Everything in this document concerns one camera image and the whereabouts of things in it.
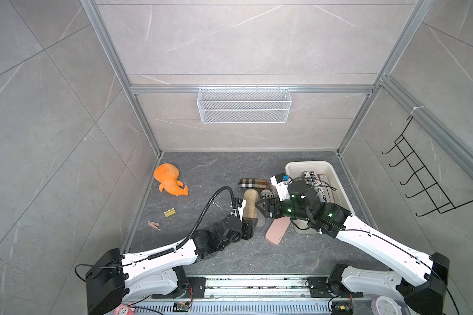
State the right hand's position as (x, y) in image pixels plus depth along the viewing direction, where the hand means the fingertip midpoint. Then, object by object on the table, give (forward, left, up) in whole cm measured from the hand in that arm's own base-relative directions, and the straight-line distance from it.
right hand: (263, 203), depth 71 cm
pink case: (-2, -8, -21) cm, 23 cm away
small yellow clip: (+9, +43, -22) cm, 49 cm away
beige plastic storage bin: (+24, -18, -12) cm, 33 cm away
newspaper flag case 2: (+12, -28, -12) cm, 33 cm away
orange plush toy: (+27, +46, -16) cm, 56 cm away
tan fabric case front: (0, +5, -1) cm, 5 cm away
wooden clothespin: (+2, +49, -23) cm, 54 cm away
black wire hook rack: (-5, -53, +10) cm, 55 cm away
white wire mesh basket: (+55, +7, +6) cm, 56 cm away
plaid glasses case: (+24, +2, -20) cm, 31 cm away
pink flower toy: (-30, +49, -19) cm, 60 cm away
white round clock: (-29, -42, -22) cm, 56 cm away
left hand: (-1, +3, -8) cm, 9 cm away
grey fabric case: (+3, -1, -20) cm, 20 cm away
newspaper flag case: (+20, -24, -12) cm, 34 cm away
